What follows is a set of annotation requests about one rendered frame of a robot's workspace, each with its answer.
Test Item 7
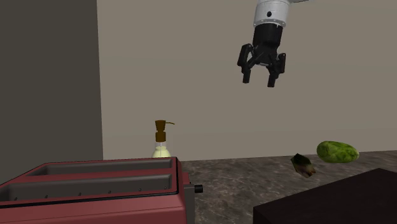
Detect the soap dispenser with brown pump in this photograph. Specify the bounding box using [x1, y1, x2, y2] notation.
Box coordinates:
[151, 120, 176, 158]

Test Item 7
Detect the dark green leafy vegetable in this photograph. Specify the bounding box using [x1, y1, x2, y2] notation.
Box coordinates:
[290, 153, 317, 179]

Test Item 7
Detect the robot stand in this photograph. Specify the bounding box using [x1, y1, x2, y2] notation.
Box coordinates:
[253, 168, 397, 224]

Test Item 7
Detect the red toaster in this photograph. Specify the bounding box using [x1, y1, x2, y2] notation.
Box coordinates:
[0, 156, 204, 224]

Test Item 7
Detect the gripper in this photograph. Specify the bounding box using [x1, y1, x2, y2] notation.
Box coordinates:
[237, 23, 287, 88]

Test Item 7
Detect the green melon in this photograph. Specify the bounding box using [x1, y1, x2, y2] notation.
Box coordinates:
[316, 141, 360, 164]

